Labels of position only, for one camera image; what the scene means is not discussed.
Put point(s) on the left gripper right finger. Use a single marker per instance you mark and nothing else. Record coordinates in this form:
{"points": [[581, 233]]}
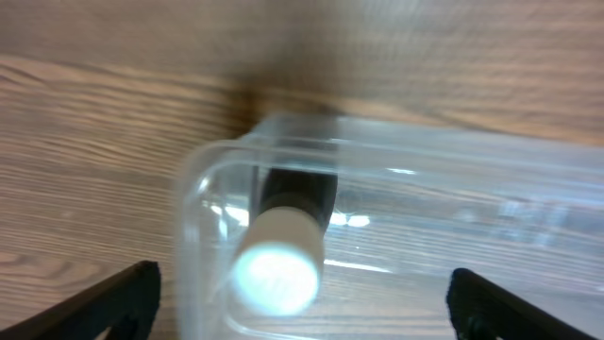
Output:
{"points": [[481, 310]]}

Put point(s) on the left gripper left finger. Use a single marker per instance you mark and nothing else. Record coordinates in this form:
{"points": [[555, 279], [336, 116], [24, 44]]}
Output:
{"points": [[124, 306]]}

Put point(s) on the dark bottle white cap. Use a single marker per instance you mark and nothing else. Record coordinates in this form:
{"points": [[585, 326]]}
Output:
{"points": [[277, 269]]}

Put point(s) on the clear plastic container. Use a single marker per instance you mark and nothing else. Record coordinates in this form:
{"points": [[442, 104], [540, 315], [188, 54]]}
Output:
{"points": [[412, 205]]}

